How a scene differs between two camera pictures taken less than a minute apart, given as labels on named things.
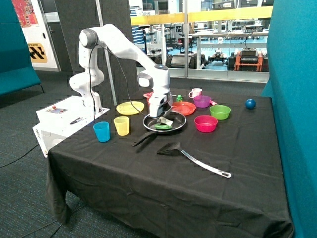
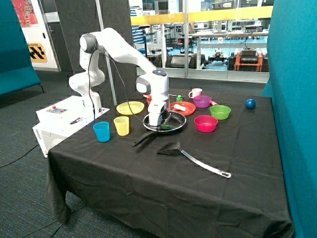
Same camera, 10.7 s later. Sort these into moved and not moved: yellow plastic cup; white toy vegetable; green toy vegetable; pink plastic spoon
Moved: white toy vegetable
Not moved: green toy vegetable; yellow plastic cup; pink plastic spoon
